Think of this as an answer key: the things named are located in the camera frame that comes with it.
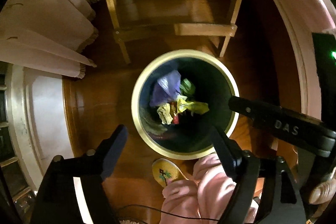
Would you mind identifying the yellow snack packet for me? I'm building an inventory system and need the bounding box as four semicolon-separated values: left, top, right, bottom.
177;98;210;115

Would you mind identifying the blue bin with cream rim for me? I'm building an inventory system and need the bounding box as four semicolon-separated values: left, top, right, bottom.
131;49;240;160

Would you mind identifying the gold foil wrapper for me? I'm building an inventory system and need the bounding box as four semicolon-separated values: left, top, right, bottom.
157;103;175;125

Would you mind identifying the wooden chair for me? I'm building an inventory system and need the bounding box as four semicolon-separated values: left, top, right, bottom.
98;0;250;64

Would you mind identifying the purple plastic wrapper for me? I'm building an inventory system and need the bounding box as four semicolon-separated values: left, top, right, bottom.
150;70;181;107

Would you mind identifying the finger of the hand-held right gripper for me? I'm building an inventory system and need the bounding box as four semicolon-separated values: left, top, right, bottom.
228;96;336;157

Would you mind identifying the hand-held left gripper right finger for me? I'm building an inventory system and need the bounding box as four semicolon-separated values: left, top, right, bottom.
209;126;307;224

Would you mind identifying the cream leaf print curtain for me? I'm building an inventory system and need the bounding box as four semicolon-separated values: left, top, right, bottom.
0;0;101;80

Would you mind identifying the yellow embroidered slipper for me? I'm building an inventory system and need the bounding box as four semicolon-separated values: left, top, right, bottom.
152;158;188;189

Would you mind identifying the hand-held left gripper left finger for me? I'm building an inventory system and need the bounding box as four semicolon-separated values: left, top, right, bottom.
30;124;128;224

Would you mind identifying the person's right hand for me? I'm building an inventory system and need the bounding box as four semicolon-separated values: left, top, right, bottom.
309;179;336;205

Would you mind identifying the thin black cable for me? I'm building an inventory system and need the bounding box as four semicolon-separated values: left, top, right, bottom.
119;204;218;222

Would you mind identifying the light green snack packet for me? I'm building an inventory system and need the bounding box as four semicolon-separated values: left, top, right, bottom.
180;78;196;96

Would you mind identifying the person's left leg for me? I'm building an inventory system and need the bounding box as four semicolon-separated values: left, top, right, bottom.
160;153;259;224

